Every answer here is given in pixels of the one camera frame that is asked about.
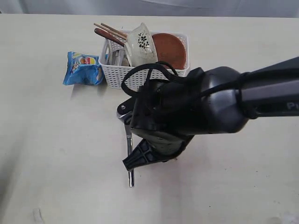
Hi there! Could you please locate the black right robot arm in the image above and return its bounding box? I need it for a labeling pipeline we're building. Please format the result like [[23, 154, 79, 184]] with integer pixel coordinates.
[[117, 58, 299, 171]]

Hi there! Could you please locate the white floral ceramic bowl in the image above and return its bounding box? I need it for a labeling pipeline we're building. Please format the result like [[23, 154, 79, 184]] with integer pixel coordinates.
[[124, 22, 158, 67]]

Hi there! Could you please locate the blue chips bag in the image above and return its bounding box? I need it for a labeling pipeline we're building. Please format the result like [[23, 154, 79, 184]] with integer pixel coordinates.
[[63, 51, 104, 85]]

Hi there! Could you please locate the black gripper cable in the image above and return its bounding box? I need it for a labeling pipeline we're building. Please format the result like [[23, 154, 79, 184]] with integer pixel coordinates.
[[121, 61, 185, 98]]

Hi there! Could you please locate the brown wooden plate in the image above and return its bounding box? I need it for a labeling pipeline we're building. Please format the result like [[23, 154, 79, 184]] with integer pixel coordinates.
[[152, 33, 186, 70]]

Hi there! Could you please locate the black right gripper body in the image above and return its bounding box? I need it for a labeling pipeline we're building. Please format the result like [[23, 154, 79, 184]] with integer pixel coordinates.
[[116, 79, 193, 162]]

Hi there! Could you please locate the silver table knife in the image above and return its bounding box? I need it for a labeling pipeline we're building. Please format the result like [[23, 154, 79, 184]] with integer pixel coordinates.
[[124, 121, 135, 188]]

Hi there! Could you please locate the wooden chopstick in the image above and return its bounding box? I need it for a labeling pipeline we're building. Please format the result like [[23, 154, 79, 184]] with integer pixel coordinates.
[[94, 23, 127, 40], [101, 23, 128, 38]]

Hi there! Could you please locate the clear faceted glass cup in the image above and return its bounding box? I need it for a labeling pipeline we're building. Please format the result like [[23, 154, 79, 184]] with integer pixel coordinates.
[[105, 45, 130, 67]]

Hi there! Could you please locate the brown wooden spoon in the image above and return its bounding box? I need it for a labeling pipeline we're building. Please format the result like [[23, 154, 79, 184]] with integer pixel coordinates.
[[94, 28, 124, 47]]

